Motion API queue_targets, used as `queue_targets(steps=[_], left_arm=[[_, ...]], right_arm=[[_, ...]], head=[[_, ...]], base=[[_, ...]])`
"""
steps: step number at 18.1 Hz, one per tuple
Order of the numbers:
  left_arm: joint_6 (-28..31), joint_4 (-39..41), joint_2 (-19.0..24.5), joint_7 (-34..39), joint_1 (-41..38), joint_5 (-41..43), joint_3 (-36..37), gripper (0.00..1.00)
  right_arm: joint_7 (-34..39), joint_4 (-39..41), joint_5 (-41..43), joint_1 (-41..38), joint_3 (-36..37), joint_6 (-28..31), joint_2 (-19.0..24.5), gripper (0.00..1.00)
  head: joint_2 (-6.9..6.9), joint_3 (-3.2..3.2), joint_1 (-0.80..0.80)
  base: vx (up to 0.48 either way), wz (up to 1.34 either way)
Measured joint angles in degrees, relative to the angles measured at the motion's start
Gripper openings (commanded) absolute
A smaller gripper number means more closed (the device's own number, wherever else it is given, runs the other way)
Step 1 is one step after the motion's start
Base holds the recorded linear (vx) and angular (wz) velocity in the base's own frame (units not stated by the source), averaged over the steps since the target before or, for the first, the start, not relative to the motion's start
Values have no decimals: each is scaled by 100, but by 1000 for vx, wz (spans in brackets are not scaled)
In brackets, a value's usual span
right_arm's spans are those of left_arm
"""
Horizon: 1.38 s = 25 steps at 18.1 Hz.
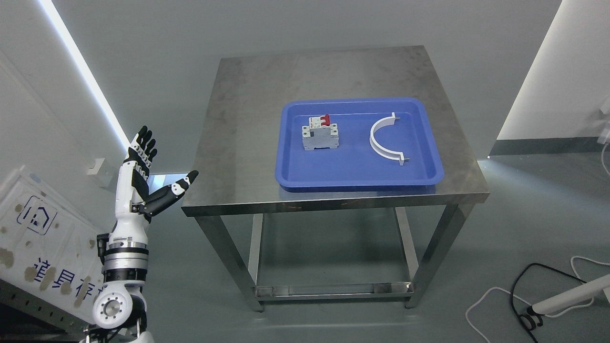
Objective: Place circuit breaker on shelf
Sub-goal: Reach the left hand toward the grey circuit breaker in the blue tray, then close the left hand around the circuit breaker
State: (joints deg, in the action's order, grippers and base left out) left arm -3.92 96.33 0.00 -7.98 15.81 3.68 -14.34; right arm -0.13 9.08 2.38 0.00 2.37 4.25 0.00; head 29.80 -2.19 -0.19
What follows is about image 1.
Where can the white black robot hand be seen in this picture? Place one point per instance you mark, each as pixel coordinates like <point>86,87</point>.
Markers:
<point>134,202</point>

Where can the grey circuit breaker red switch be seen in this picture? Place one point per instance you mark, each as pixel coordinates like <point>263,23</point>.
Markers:
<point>320,133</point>

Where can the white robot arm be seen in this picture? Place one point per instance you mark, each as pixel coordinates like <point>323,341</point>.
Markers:
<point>121,305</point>

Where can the white signboard with blue text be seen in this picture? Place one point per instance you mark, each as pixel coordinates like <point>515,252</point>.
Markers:
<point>48,244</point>

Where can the blue plastic tray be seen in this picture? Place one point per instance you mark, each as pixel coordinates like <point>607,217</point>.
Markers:
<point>353,166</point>

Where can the stainless steel table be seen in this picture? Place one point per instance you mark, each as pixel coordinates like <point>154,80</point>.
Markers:
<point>237,192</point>

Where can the white curved pipe clamp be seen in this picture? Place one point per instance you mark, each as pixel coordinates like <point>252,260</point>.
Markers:
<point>379,140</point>

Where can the white stand leg with caster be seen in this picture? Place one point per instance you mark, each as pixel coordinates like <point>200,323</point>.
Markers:
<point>532,317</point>

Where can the white wall socket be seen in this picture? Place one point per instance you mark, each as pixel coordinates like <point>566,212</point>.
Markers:
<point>99,169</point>

